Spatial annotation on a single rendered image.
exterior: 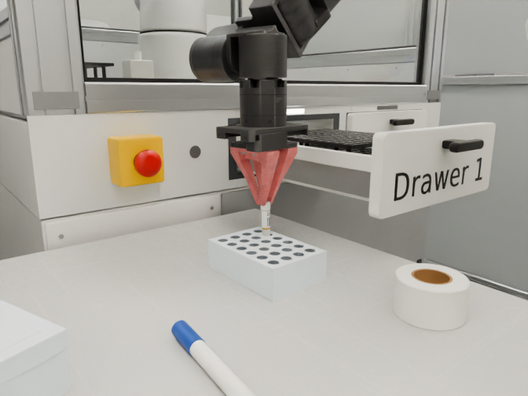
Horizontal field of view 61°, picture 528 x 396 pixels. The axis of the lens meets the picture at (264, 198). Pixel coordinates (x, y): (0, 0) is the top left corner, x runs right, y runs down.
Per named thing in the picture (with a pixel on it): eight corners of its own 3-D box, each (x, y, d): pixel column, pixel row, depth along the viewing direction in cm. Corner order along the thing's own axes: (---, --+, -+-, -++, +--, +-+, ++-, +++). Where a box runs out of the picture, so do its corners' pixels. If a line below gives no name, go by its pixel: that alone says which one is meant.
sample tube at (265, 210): (273, 235, 58) (272, 201, 57) (266, 238, 57) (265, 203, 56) (265, 233, 59) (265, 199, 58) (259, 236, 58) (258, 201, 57)
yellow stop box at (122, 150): (167, 182, 69) (165, 136, 67) (122, 188, 65) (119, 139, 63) (153, 177, 73) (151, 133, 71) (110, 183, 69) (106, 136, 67)
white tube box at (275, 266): (325, 280, 53) (327, 250, 52) (273, 302, 48) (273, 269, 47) (258, 252, 62) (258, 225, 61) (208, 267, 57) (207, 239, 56)
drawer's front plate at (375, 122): (423, 152, 118) (427, 109, 115) (350, 163, 100) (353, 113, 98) (418, 151, 119) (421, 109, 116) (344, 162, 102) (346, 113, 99)
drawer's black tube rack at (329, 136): (417, 174, 78) (420, 137, 76) (350, 187, 67) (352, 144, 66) (325, 159, 95) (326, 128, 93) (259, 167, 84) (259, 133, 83)
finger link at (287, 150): (221, 206, 56) (218, 131, 54) (261, 196, 61) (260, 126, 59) (258, 216, 52) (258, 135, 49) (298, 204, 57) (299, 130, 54)
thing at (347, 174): (474, 180, 74) (478, 143, 73) (375, 203, 59) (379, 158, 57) (306, 153, 105) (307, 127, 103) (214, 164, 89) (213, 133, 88)
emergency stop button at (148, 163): (164, 176, 66) (163, 148, 65) (138, 179, 64) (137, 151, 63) (155, 173, 68) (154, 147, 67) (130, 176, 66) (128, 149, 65)
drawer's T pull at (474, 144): (484, 148, 63) (485, 139, 63) (456, 153, 59) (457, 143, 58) (460, 146, 66) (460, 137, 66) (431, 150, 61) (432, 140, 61)
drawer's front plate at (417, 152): (488, 189, 74) (496, 122, 72) (378, 220, 57) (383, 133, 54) (478, 187, 76) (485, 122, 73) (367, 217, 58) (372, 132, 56)
